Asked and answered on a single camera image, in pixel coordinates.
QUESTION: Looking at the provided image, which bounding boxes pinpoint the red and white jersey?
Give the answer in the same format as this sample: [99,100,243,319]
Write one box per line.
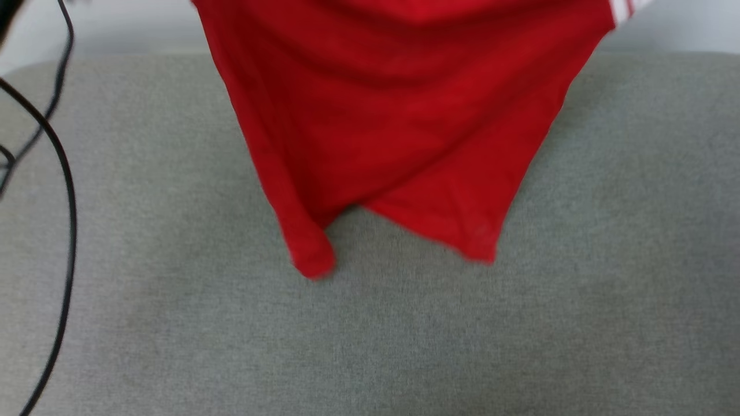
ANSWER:
[191,0,655,281]

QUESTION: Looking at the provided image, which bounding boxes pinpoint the thick black cable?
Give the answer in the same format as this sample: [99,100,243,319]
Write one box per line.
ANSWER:
[0,77,79,416]

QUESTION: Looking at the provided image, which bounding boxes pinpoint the thin black cable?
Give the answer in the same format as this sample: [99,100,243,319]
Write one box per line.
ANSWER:
[0,0,76,198]

